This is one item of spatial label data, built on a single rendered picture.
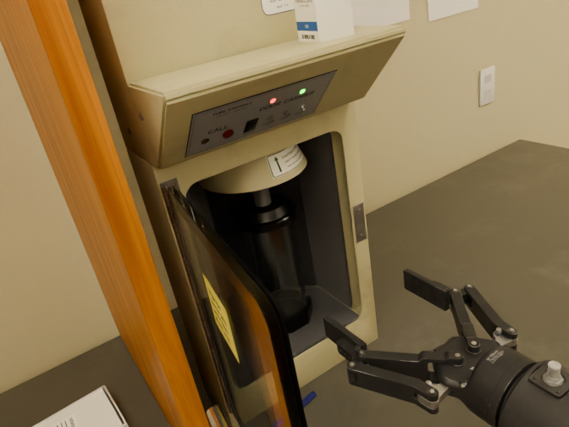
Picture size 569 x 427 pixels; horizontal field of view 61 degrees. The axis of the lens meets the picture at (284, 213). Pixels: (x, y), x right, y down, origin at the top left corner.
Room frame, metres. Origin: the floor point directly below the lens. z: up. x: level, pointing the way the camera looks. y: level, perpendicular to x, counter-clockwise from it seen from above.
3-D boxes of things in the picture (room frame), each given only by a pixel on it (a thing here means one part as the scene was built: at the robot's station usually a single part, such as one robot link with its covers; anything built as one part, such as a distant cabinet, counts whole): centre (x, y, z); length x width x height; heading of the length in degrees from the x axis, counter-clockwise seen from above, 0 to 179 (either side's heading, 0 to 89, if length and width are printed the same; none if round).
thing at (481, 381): (0.36, -0.17, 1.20); 0.09 x 0.08 x 0.07; 29
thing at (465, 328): (0.43, -0.18, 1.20); 0.11 x 0.01 x 0.04; 167
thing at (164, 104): (0.59, -0.02, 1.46); 0.32 x 0.11 x 0.10; 119
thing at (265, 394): (0.41, 0.08, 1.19); 0.30 x 0.01 x 0.40; 21
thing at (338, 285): (0.75, 0.07, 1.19); 0.26 x 0.24 x 0.35; 119
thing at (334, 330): (0.44, -0.04, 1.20); 0.07 x 0.01 x 0.03; 29
